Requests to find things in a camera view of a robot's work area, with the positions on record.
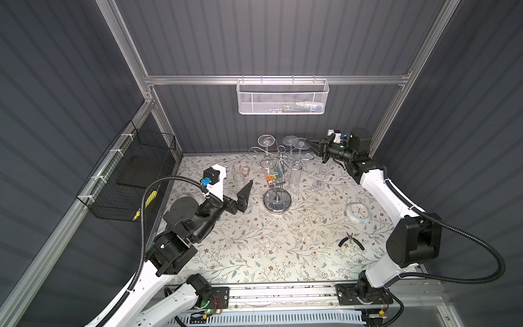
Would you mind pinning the black wire mesh basket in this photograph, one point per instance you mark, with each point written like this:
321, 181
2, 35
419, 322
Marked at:
139, 157

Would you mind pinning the yellow black striped item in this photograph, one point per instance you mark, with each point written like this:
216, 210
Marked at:
149, 200

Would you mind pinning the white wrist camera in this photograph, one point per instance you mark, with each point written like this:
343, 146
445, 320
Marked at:
339, 137
213, 180

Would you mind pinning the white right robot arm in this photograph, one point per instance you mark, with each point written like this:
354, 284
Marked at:
416, 236

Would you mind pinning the black pliers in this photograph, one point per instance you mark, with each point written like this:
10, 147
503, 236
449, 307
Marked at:
351, 238

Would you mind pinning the clear champagne flute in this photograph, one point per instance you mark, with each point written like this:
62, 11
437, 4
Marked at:
239, 181
241, 168

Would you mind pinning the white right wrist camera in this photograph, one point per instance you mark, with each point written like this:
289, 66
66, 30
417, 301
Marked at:
339, 137

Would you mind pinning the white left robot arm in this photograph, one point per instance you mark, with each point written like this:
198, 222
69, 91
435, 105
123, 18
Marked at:
188, 224

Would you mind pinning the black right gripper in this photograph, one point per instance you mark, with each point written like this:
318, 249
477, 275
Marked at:
325, 146

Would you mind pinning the white wire mesh basket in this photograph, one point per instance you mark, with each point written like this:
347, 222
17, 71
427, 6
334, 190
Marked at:
257, 97

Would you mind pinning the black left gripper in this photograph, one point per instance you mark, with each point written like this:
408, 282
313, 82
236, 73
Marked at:
231, 207

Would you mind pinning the silver wine glass rack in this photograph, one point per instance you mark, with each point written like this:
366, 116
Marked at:
280, 170

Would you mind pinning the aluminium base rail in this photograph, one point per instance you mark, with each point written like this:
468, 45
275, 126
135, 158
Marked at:
282, 296

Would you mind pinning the items in white basket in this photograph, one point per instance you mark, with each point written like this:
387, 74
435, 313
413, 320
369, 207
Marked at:
299, 107

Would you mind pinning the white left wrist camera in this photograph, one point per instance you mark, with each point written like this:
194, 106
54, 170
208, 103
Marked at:
213, 180

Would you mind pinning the white round tape roll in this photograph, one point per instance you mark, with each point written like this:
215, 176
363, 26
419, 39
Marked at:
358, 212

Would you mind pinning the colourful small packet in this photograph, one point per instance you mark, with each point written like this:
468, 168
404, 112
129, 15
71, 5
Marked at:
275, 178

